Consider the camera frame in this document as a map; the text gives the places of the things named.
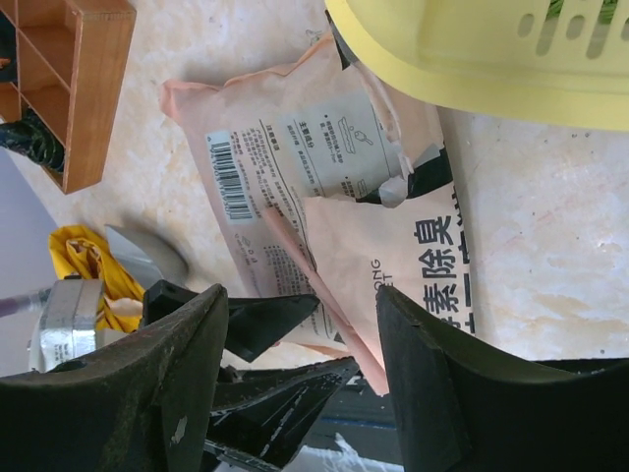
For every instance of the pink cat litter bag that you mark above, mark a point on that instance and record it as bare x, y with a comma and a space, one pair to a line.
325, 180

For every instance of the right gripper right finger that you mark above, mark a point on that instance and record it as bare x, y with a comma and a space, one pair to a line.
461, 404

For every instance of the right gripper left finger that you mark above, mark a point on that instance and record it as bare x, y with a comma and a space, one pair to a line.
140, 404

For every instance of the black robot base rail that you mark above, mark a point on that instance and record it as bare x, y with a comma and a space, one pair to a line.
364, 420

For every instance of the wooden compartment tray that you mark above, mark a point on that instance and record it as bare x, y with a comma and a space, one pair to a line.
71, 61

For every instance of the yellow cloth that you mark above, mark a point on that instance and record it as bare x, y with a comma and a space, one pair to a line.
76, 250

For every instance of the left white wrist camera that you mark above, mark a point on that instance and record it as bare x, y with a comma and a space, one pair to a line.
67, 326

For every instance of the yellow litter box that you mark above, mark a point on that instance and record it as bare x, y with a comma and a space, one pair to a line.
501, 58

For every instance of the green cat litter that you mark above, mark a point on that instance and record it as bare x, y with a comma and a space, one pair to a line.
602, 12

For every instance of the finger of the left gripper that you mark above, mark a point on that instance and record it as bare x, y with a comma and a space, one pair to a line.
260, 419

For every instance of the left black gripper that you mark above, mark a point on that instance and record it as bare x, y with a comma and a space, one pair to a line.
255, 324

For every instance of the dark rolled item lower left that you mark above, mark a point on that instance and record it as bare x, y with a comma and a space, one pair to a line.
31, 138

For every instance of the silver metal scoop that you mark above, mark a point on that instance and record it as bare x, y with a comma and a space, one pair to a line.
145, 257

